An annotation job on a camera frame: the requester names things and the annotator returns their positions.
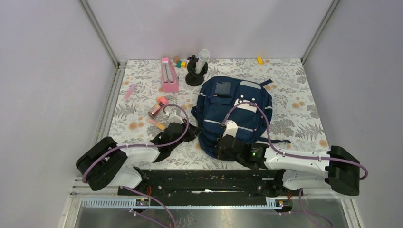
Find navy blue backpack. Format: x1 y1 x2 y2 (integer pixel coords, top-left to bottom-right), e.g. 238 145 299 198
191 76 273 159

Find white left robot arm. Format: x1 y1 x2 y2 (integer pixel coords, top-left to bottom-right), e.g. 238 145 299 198
76 123 202 195

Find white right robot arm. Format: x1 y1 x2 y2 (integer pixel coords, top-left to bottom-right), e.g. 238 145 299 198
215 135 360 197

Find orange yellow highlighter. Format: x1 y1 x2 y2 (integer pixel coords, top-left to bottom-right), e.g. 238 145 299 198
147 118 166 131

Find pink-capped marker tube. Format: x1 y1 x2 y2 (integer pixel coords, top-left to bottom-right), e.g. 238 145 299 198
148 96 169 119

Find black round stand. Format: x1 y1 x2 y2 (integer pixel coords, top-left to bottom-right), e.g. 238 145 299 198
185 59 208 87

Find pink rack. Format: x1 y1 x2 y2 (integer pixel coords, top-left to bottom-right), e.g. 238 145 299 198
161 57 179 93

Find green block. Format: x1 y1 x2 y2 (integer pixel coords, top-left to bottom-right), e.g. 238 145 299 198
175 60 182 68

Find purple block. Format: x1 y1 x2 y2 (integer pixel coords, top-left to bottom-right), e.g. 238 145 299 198
187 55 198 61

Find pink highlighter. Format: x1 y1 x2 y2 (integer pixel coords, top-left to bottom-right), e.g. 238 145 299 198
124 84 136 101

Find brown round block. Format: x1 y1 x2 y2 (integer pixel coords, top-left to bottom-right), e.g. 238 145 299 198
173 56 180 64

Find white cylinder on stand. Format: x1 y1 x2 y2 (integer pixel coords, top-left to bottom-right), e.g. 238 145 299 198
195 49 210 74

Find yellow block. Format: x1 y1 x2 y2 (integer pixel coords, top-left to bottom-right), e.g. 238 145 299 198
256 57 264 65

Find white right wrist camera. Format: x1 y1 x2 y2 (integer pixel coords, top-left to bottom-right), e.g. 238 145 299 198
222 120 238 138

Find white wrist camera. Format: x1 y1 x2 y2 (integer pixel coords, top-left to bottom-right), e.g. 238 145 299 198
222 120 238 138
166 111 184 124

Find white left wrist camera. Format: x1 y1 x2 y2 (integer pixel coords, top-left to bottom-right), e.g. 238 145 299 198
166 111 184 124

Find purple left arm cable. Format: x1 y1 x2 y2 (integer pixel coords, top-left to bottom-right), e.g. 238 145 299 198
82 104 190 228

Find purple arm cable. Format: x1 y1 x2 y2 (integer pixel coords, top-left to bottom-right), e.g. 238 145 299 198
221 101 369 228
82 104 190 228

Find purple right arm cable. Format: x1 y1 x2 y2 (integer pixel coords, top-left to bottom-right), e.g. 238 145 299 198
221 101 369 228

